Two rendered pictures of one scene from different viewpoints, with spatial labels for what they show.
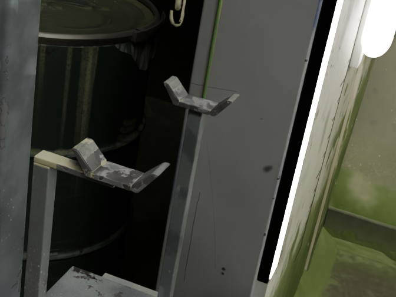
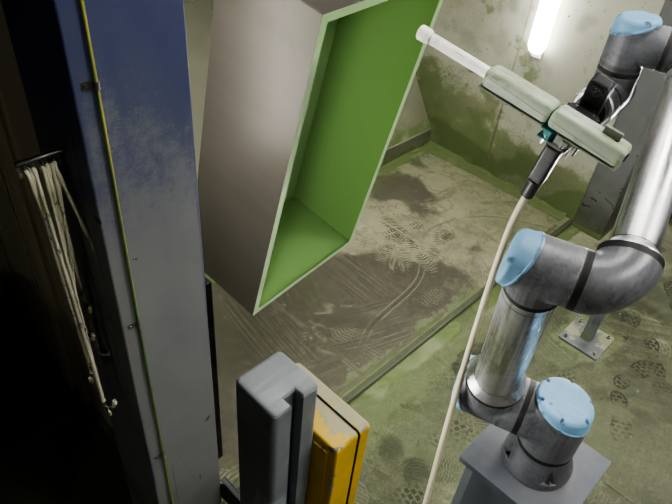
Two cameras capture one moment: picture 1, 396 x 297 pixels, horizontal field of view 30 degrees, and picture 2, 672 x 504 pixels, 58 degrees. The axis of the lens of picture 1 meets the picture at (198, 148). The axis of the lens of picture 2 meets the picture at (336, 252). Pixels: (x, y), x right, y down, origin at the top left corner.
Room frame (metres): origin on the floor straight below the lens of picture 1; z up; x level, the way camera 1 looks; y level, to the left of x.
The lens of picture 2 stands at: (0.50, 0.53, 2.12)
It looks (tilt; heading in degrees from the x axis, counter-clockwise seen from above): 40 degrees down; 295
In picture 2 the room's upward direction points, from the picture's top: 6 degrees clockwise
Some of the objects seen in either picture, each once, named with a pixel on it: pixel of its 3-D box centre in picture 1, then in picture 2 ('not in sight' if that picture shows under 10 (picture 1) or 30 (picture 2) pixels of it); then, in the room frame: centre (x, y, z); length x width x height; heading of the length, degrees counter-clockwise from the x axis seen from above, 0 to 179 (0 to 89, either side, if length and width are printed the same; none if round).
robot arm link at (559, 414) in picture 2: not in sight; (553, 417); (0.37, -0.61, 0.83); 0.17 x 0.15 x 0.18; 2
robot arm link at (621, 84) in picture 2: not in sight; (609, 92); (0.54, -0.93, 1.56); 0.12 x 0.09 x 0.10; 80
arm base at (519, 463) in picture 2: not in sight; (541, 449); (0.36, -0.61, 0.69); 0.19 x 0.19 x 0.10
